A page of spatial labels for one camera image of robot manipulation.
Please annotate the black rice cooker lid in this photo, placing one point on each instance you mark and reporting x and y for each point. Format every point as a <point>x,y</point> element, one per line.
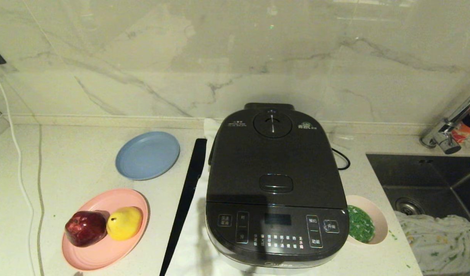
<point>277,157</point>

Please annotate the chopped green vegetables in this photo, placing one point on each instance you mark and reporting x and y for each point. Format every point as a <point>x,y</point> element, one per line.
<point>360,226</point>

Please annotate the pink bowl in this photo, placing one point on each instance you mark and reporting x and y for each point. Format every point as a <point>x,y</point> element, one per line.
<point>378,218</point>

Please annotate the long black flat strip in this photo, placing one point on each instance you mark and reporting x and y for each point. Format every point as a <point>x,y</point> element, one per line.
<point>187,199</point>

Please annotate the blue plate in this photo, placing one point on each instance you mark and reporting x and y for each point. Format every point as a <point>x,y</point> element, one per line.
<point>147,155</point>

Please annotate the yellow pear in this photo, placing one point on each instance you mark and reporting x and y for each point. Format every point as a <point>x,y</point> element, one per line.
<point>124,223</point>

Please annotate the red apple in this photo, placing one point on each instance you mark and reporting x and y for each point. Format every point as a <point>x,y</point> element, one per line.
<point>85,228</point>

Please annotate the pink plate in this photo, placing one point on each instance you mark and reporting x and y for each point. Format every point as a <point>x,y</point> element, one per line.
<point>104,255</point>

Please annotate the round sink drain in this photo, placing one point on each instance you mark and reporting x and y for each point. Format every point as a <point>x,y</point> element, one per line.
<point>409,207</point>

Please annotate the chrome faucet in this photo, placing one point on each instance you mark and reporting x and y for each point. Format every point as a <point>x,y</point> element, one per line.
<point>444,136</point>

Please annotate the white stained cloth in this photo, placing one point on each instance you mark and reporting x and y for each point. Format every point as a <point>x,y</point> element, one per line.
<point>438,241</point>

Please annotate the orange printed bottle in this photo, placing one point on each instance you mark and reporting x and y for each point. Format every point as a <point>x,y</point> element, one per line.
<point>465,128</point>

